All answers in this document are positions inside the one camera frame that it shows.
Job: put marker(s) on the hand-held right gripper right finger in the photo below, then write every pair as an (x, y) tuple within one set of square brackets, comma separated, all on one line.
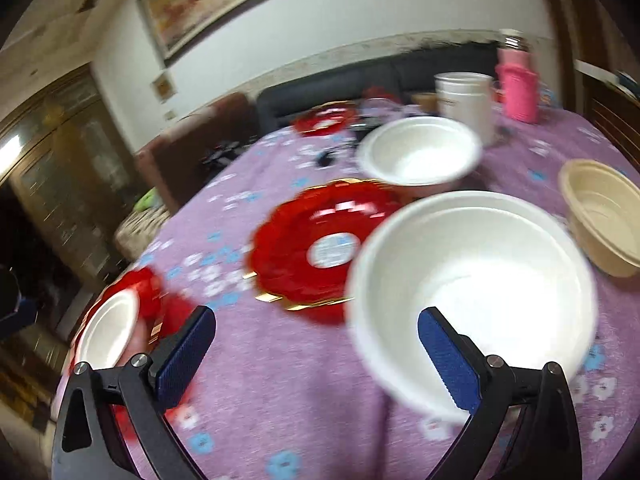
[(450, 360)]

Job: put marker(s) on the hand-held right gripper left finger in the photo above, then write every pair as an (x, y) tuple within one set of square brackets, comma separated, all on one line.
[(185, 355)]

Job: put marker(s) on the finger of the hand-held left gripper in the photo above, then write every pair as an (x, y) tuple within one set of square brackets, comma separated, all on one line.
[(12, 310)]

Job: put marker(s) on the large white bowl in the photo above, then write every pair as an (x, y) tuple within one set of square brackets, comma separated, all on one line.
[(475, 260)]

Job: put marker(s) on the red plate with gold rim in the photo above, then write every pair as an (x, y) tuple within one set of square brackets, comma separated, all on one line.
[(285, 255)]

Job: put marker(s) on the beige ribbed bowl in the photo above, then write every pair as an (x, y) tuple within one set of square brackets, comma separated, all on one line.
[(600, 210)]

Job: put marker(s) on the small white bowl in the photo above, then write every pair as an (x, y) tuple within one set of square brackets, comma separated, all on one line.
[(107, 325)]

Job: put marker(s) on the purple floral tablecloth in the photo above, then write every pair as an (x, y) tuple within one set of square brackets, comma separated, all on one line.
[(300, 385)]

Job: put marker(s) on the patterned daybed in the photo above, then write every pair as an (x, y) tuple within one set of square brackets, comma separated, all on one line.
[(140, 232)]

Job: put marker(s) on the wooden glass door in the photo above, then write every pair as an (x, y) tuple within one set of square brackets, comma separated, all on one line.
[(60, 160)]

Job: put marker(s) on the green cloth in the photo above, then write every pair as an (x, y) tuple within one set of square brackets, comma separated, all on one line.
[(147, 199)]

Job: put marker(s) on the brown armchair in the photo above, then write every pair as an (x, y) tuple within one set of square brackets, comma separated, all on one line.
[(200, 140)]

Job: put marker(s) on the black power adapter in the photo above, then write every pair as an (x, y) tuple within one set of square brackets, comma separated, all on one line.
[(326, 160)]

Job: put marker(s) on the white cup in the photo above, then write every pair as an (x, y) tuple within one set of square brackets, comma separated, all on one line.
[(465, 100)]

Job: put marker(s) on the red scalloped glass plate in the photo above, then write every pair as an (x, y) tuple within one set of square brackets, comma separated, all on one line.
[(320, 120)]

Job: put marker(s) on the pink knitted sleeve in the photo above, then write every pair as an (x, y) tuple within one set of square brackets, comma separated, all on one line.
[(517, 92)]

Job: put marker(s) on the black leather sofa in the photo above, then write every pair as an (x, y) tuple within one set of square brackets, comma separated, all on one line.
[(350, 80)]

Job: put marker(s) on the pink bottle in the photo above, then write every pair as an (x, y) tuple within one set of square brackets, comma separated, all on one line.
[(515, 47)]

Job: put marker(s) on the framed painting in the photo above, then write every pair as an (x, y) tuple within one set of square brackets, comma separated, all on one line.
[(210, 0)]

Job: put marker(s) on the small wall picture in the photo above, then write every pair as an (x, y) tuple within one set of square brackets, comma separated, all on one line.
[(164, 87)]

